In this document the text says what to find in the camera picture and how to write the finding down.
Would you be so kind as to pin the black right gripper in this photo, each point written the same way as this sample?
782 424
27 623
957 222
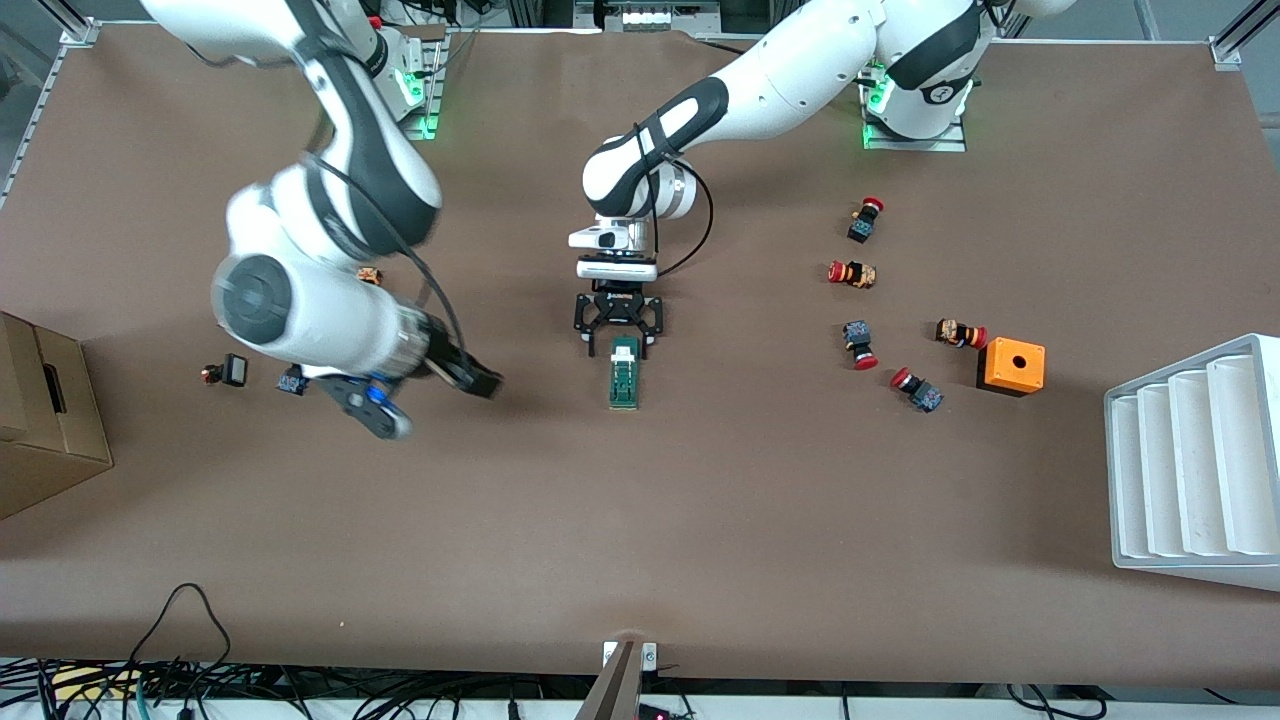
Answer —
451 359

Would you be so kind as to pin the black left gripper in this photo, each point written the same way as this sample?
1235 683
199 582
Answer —
618 304

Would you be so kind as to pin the green load switch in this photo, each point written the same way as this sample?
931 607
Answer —
625 385

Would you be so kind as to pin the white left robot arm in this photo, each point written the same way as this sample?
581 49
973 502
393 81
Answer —
800 70

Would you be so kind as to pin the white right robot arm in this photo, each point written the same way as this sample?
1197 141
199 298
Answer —
320 320

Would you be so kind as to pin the black pushbutton orange block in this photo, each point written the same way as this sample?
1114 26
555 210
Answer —
370 275

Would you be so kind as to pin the green pushbutton blue block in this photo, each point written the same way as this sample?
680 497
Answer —
290 383

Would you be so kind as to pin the red emergency button orange block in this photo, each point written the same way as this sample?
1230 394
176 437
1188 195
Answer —
855 274
960 333

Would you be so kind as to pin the red emergency button blue block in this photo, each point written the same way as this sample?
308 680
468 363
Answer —
920 392
863 222
858 340

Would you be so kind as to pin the black square pushbutton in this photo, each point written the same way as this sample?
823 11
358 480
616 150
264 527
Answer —
235 371

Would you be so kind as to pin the white power strip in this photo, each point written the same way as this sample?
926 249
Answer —
650 17

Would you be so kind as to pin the black device red light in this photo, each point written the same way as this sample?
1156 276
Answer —
660 713

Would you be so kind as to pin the brown cardboard box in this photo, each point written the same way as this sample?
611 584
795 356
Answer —
40 440

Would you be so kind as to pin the white slotted tray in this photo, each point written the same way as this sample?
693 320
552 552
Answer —
1190 460

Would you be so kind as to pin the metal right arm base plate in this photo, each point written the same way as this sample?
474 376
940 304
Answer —
430 110

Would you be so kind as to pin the white mounting bracket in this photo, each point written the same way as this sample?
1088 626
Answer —
650 656

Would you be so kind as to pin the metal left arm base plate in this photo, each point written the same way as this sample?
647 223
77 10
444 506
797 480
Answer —
915 146

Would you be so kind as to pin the aluminium camera mount post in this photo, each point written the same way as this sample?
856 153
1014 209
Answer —
610 695

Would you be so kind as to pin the orange button enclosure box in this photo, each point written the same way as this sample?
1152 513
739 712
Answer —
1012 365

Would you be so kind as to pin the aluminium frame profile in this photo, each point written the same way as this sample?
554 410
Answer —
40 100
1225 50

